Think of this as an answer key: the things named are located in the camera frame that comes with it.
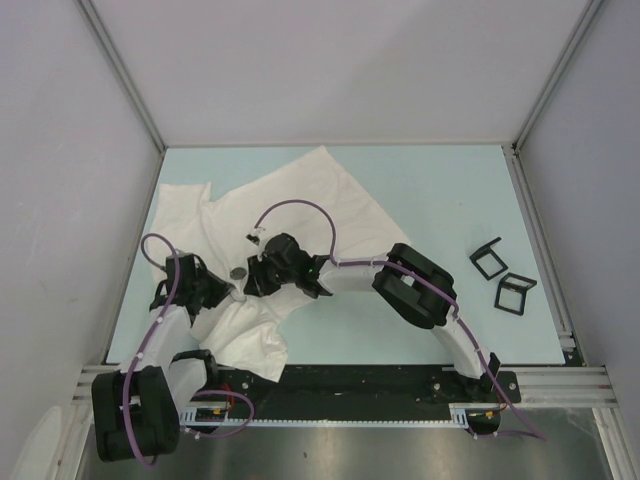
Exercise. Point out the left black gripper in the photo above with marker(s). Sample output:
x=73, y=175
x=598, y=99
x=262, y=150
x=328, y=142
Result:
x=220, y=287

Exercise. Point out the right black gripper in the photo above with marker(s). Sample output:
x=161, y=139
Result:
x=257, y=284

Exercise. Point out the white t-shirt garment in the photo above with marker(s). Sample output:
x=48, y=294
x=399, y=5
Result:
x=221, y=196

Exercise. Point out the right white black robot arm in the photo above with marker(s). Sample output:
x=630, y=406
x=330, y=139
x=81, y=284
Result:
x=417, y=289

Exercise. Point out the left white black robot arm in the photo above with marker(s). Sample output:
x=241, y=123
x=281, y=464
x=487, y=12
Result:
x=136, y=407

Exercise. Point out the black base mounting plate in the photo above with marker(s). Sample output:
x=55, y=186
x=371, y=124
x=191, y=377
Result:
x=358, y=393

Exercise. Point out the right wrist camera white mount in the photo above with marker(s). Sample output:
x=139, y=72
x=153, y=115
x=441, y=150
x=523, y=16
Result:
x=257, y=237

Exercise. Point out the upper black square frame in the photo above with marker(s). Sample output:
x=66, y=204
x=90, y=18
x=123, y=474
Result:
x=489, y=264

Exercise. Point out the black square frame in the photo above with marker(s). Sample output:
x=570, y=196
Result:
x=489, y=264
x=512, y=292

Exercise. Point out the lower black square frame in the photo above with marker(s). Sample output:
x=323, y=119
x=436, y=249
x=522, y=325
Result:
x=512, y=292

